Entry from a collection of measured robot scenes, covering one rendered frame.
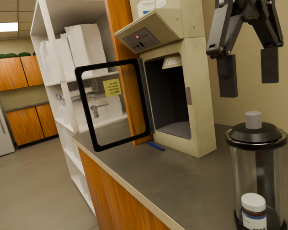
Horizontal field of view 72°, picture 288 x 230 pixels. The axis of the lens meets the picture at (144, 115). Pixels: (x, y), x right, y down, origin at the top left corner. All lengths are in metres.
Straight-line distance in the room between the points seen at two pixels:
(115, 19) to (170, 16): 0.38
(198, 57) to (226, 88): 0.45
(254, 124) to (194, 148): 0.45
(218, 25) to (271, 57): 0.16
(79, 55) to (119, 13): 0.92
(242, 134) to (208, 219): 0.26
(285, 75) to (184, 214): 0.74
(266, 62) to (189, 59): 0.35
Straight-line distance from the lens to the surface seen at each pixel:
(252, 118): 0.43
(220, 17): 0.36
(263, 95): 1.12
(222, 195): 0.66
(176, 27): 0.75
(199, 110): 0.81
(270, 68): 0.48
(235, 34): 0.37
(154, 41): 0.83
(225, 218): 0.58
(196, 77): 0.79
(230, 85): 0.36
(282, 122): 1.11
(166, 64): 0.88
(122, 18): 1.08
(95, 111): 0.91
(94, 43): 2.08
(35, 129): 5.63
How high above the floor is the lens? 1.33
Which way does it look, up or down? 13 degrees down
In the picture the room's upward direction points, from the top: 10 degrees counter-clockwise
